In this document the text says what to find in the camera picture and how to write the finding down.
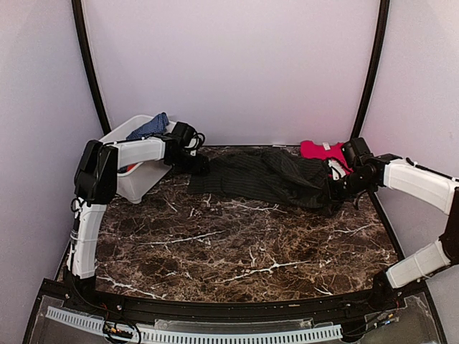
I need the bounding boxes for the orange red garment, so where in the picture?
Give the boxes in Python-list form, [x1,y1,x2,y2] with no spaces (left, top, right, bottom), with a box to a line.
[126,163,138,172]

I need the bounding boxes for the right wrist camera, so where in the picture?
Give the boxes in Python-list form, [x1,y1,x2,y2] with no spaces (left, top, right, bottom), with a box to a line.
[341,138,373,169]

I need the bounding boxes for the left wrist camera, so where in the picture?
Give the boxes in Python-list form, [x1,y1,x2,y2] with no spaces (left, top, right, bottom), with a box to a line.
[169,122,206,151]

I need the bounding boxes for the black frame post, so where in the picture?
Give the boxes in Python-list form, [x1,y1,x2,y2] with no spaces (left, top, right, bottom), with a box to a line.
[71,0,111,135]
[350,0,390,139]

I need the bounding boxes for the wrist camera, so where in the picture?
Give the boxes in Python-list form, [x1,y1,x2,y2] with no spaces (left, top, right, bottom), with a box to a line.
[341,138,373,169]
[169,122,206,151]

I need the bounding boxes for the black striped garment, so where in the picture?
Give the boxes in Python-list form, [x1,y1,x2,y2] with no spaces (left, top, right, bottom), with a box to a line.
[187,148,331,209]

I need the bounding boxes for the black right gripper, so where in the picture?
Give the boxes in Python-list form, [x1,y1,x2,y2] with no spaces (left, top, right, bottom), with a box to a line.
[318,170,374,204]

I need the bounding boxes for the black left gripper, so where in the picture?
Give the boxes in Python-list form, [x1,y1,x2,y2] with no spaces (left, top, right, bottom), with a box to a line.
[171,149,211,175]

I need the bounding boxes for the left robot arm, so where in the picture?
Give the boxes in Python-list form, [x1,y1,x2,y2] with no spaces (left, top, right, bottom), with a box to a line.
[67,135,209,280]

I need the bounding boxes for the black frame post left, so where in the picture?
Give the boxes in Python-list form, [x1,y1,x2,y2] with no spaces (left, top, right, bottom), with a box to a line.
[71,0,111,135]

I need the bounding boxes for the white plastic laundry bin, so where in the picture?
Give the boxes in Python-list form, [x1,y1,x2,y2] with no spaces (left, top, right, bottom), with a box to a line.
[100,115,171,204]

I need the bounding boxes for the black frame post right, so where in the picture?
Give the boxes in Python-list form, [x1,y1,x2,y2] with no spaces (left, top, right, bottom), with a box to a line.
[350,0,390,139]

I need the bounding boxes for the red t-shirt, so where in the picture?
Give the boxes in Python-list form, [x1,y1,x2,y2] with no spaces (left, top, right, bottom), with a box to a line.
[300,140,351,169]

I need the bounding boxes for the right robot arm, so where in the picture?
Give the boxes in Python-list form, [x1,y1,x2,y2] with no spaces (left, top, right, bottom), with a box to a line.
[331,154,458,311]

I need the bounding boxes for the white slotted cable duct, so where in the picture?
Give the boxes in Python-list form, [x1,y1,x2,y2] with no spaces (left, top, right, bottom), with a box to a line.
[45,306,343,343]

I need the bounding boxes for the black front rail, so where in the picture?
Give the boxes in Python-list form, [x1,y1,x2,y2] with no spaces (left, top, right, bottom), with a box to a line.
[39,277,427,323]

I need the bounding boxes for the blue checkered garment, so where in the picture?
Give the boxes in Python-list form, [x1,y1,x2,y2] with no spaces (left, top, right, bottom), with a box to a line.
[126,113,169,140]

